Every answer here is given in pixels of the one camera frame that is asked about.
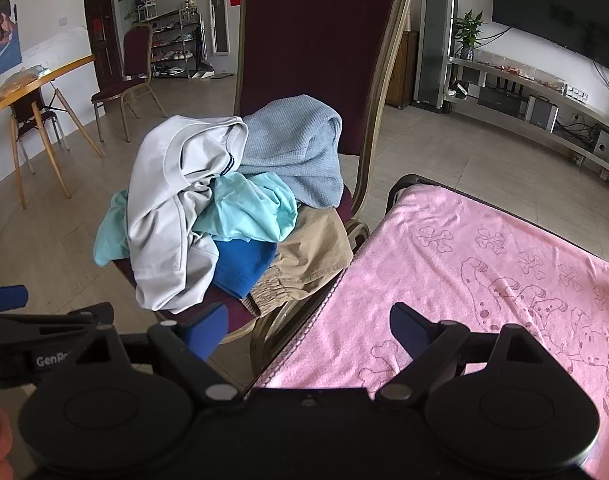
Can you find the black subwoofer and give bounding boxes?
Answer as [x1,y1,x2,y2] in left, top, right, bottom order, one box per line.
[591,129,609,170]

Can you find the maroon chair with gold frame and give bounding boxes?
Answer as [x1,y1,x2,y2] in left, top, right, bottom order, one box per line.
[112,0,415,376]
[91,23,168,143]

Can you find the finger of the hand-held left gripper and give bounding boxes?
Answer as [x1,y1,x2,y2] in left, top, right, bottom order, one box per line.
[0,285,29,313]

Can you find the metal shoe rack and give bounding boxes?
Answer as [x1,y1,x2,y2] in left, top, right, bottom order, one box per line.
[132,4,206,80]

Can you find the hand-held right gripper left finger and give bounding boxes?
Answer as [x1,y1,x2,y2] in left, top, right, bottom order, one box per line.
[74,304,240,406]

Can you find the wooden table with splayed legs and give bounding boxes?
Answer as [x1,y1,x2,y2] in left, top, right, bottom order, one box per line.
[0,54,106,211]

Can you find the light grey sweatshirt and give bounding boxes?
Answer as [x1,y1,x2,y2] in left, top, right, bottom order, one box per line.
[127,115,249,313]

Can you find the wooden cabinet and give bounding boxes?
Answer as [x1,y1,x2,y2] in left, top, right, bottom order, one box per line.
[384,30,420,109]

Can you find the cartoon wall poster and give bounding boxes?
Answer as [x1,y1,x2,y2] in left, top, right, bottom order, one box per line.
[0,0,24,85]

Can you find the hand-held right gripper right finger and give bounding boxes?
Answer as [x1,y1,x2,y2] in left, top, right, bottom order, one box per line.
[377,302,552,406]

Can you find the small silver speaker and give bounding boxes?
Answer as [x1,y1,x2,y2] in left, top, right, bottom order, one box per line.
[527,95,558,132]

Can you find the green potted plant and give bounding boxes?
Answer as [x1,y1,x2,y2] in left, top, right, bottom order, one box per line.
[454,10,486,61]

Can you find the black chair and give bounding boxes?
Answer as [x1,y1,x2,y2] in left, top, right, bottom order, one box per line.
[9,91,68,177]

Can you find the khaki pants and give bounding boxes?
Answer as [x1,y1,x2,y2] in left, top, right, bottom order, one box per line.
[242,205,357,317]

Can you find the royal blue garment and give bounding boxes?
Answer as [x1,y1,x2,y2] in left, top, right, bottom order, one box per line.
[212,237,280,301]

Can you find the silver tower speaker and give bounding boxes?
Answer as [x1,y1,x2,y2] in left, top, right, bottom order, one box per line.
[414,0,458,109]

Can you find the black television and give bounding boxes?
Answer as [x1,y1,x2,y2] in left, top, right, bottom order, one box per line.
[491,0,609,80]

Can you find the bag of bread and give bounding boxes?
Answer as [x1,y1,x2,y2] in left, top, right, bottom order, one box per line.
[0,65,44,100]

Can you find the aqua shirt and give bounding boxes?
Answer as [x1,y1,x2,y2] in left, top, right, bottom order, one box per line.
[93,172,299,267]

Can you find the pale blue knit sweater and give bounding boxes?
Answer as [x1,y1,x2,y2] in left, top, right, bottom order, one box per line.
[237,94,345,209]

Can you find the pink printed blanket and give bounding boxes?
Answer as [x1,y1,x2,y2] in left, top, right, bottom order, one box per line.
[257,184,609,478]

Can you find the dark brown door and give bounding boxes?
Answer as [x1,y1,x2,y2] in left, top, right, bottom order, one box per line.
[83,0,124,93]

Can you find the silver television stand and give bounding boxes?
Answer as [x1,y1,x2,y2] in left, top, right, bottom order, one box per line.
[447,56,609,183]

